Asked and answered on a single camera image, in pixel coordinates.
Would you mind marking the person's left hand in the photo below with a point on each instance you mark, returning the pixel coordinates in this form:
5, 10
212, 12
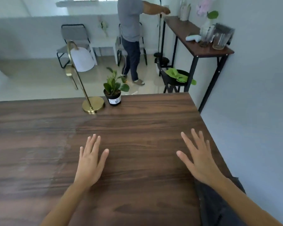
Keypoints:
89, 164

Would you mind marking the person's right hand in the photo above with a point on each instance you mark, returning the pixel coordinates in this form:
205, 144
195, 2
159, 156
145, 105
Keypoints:
201, 164

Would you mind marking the person's left thumb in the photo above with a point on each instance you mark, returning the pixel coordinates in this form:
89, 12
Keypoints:
103, 157

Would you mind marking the person's right thumb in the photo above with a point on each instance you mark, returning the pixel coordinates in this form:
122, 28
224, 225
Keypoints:
184, 158

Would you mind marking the person's right middle finger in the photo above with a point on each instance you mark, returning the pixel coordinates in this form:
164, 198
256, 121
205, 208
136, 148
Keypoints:
195, 140

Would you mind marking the person's left middle finger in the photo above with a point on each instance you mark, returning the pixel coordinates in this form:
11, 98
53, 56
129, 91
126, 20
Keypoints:
93, 144

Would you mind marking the person's right little finger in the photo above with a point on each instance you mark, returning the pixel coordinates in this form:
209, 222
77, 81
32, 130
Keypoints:
209, 148

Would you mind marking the person's left little finger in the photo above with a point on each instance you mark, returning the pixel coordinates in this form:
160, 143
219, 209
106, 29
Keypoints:
81, 154

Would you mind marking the person's right forearm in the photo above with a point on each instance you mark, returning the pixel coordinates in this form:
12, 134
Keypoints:
243, 202

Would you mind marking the person's left forearm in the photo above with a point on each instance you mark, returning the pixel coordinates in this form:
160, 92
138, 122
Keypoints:
66, 205

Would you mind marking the person's dark trousers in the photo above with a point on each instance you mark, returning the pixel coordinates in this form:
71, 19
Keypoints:
212, 204

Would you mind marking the green plant in black pot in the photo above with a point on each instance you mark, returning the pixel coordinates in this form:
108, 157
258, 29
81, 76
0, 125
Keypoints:
113, 90

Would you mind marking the black stool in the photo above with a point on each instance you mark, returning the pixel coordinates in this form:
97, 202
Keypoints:
169, 79

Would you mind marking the green cloth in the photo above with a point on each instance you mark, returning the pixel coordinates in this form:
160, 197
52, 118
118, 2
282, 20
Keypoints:
179, 74

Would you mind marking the gold desk lamp white shade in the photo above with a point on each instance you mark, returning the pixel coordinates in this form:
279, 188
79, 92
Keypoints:
83, 59

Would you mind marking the small white side table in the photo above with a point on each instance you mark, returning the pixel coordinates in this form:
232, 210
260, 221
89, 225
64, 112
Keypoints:
103, 43

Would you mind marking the white game controller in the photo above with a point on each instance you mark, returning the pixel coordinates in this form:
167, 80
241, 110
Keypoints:
193, 38

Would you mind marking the dark wood console table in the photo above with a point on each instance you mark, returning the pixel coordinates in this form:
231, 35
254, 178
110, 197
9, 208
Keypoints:
191, 37

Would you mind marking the clear drinking glass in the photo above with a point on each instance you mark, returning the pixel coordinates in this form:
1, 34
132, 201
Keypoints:
205, 37

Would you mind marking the black floor stand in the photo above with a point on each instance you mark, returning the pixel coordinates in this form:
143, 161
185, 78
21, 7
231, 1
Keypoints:
159, 32

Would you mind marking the white vase with green leaf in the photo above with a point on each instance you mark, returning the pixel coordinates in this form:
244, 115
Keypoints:
206, 27

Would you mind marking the small vase with flowers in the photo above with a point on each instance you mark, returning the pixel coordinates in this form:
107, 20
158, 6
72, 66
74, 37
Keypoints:
104, 27

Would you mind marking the white ribbed vase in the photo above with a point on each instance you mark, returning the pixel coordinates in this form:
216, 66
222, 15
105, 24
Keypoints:
185, 12

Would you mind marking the pink artificial flower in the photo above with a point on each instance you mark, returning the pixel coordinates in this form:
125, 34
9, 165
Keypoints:
204, 5

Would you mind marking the grey chair black frame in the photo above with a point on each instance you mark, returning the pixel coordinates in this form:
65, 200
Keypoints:
73, 35
142, 42

